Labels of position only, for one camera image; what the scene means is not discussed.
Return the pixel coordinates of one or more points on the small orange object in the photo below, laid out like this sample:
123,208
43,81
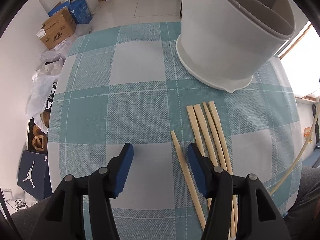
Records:
307,131

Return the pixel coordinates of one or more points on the brown shoes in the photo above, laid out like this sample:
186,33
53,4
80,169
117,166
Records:
38,140

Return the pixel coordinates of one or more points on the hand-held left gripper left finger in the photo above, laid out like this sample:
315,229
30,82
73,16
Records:
123,170

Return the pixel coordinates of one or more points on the crumpled white plastic bag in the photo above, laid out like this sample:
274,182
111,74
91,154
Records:
37,97

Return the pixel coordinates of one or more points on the white power strip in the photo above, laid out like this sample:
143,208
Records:
7,194

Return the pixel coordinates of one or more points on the blue cardboard box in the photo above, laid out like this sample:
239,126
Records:
80,10

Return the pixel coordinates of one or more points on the wooden chopstick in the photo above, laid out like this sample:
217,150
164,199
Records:
203,127
212,127
195,127
183,167
218,127

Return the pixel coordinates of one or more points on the white utensil holder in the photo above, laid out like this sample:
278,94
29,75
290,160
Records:
220,42

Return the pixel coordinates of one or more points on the white parcel bags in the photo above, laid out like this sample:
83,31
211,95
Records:
51,62

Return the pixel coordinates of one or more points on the bright window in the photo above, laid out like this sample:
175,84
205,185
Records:
307,62

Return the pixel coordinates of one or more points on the teal plaid tablecloth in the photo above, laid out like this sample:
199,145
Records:
130,92

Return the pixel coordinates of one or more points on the black white sneakers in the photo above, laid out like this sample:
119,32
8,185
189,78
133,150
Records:
51,95

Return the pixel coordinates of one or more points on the navy shoe box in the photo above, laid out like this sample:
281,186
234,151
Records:
32,172

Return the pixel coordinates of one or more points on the brown cardboard box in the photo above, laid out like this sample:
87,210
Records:
58,28

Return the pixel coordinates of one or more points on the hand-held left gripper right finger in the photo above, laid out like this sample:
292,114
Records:
197,172

